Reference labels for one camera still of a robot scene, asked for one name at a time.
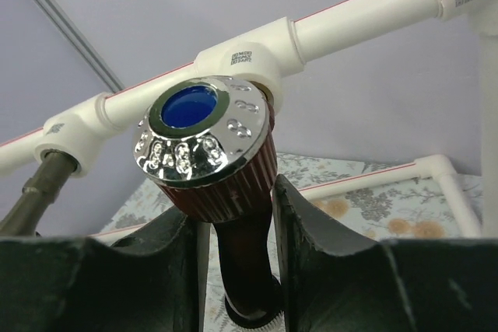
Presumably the floral patterned mat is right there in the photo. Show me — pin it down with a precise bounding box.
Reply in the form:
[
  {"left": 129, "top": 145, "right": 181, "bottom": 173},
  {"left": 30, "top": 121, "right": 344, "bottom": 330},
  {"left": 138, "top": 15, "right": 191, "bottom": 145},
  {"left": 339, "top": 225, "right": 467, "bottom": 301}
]
[{"left": 98, "top": 153, "right": 461, "bottom": 331}]

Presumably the dark grey lever faucet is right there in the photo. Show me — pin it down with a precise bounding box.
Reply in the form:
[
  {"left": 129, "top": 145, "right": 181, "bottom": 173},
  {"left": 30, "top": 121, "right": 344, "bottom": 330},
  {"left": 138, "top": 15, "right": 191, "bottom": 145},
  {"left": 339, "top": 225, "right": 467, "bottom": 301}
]
[{"left": 1, "top": 150, "right": 79, "bottom": 236}]

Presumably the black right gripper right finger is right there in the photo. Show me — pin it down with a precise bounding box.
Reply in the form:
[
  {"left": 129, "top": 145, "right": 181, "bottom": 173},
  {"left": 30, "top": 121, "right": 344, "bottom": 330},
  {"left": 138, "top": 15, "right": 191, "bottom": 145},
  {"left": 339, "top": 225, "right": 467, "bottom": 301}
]
[{"left": 273, "top": 176, "right": 497, "bottom": 331}]

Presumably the brown faucet chrome knob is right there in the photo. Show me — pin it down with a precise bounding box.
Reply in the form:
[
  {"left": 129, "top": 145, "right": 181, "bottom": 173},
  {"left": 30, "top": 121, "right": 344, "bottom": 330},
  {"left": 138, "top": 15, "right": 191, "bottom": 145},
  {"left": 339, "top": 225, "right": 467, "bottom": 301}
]
[{"left": 132, "top": 75, "right": 282, "bottom": 331}]

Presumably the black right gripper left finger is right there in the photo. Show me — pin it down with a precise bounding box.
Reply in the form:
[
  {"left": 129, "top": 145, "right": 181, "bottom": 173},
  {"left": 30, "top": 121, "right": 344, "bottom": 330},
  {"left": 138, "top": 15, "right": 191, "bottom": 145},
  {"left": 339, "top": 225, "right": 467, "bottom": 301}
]
[{"left": 1, "top": 208, "right": 209, "bottom": 331}]

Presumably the white PVC pipe frame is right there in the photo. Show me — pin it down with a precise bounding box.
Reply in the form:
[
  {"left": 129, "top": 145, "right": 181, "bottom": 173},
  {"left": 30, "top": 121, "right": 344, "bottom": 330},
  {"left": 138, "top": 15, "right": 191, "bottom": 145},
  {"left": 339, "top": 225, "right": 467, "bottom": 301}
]
[{"left": 1, "top": 0, "right": 497, "bottom": 237}]

